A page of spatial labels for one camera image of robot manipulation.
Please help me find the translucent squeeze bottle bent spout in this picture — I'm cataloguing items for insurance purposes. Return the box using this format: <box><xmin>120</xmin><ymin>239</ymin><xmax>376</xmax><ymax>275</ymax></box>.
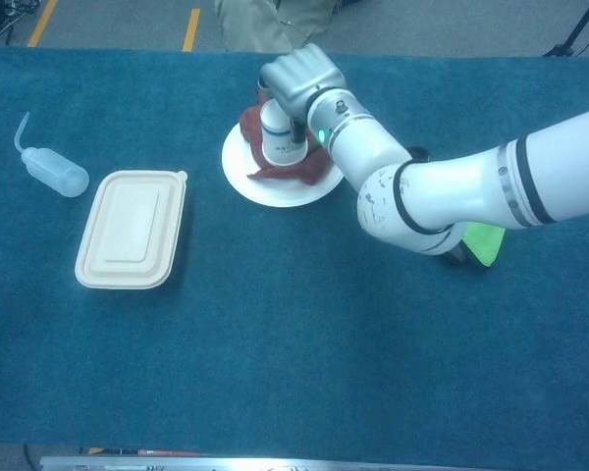
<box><xmin>13</xmin><ymin>111</ymin><xmax>90</xmax><ymax>199</ymax></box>

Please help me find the bundle of floor cables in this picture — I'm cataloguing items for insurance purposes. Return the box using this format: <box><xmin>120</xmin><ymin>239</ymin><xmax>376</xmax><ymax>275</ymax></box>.
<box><xmin>0</xmin><ymin>0</ymin><xmax>40</xmax><ymax>43</ymax></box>

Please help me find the beige lidded food container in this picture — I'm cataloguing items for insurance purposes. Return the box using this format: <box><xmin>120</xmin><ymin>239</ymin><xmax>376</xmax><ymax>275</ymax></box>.
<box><xmin>74</xmin><ymin>169</ymin><xmax>189</xmax><ymax>291</ymax></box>

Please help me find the brown cloth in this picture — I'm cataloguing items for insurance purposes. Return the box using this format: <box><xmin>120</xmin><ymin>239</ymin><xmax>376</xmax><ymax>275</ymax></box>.
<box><xmin>239</xmin><ymin>95</ymin><xmax>336</xmax><ymax>186</ymax></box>

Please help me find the black tripod stand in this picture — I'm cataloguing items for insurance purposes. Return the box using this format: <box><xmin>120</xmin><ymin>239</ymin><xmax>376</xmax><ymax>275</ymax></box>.
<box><xmin>542</xmin><ymin>0</ymin><xmax>589</xmax><ymax>58</ymax></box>

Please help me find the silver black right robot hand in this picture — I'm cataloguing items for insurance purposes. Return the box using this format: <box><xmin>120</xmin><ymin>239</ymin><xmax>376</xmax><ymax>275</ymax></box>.
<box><xmin>257</xmin><ymin>42</ymin><xmax>348</xmax><ymax>144</ymax></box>

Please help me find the white round plate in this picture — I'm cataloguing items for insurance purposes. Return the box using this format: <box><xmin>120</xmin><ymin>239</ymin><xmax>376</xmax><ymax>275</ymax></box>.
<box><xmin>221</xmin><ymin>120</ymin><xmax>346</xmax><ymax>209</ymax></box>

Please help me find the person in khaki trousers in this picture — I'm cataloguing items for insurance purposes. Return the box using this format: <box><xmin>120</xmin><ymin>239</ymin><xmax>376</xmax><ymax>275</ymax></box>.
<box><xmin>214</xmin><ymin>0</ymin><xmax>343</xmax><ymax>54</ymax></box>

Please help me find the aluminium rail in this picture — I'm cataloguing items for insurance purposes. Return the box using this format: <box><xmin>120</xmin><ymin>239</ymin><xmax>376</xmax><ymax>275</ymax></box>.
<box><xmin>39</xmin><ymin>454</ymin><xmax>502</xmax><ymax>471</ymax></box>

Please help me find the white paper cup blue band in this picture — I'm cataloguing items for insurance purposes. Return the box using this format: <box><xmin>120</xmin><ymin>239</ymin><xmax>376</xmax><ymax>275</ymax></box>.
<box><xmin>258</xmin><ymin>100</ymin><xmax>309</xmax><ymax>167</ymax></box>

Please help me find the blue carpet table cover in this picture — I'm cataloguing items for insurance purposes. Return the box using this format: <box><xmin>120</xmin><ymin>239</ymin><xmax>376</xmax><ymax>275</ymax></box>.
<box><xmin>0</xmin><ymin>46</ymin><xmax>589</xmax><ymax>457</ymax></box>

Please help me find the yellow floor tape strip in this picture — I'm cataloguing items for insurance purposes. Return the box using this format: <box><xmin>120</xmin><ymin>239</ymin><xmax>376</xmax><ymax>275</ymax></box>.
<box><xmin>27</xmin><ymin>0</ymin><xmax>59</xmax><ymax>48</ymax></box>

